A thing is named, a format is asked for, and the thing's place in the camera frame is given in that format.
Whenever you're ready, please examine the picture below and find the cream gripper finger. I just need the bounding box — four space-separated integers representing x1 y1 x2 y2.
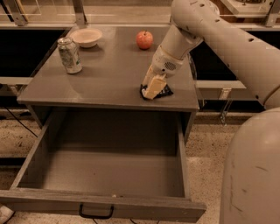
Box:
142 66 158 87
143 74 166 100

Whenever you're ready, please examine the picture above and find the silver soda can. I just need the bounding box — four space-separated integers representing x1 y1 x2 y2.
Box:
57 38 82 74

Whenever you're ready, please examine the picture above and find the red apple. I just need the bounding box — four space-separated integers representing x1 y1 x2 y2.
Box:
136 31 153 50

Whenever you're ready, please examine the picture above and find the open grey top drawer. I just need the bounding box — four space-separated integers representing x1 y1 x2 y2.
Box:
0 108 206 222

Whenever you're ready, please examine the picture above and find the grey drawer cabinet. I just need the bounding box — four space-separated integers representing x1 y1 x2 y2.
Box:
17 25 199 136

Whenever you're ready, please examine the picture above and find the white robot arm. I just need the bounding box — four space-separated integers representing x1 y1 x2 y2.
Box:
141 0 280 109

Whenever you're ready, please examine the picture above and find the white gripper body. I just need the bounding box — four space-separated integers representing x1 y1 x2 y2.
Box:
151 45 184 78

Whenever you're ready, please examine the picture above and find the black drawer handle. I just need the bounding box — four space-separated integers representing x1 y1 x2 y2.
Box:
78 204 115 220

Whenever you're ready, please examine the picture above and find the wooden cabinet with white top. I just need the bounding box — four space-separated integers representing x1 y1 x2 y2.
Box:
210 0 280 23

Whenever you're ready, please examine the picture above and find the black floor cable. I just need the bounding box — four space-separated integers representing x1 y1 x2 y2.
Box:
3 106 39 138

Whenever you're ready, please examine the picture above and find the dark blue rxbar wrapper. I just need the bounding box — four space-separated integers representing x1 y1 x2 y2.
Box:
140 85 173 100

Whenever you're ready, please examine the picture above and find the white bowl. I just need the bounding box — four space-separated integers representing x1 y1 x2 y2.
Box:
70 28 102 48

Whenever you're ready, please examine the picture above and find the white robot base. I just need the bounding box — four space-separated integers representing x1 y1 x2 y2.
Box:
220 108 280 224

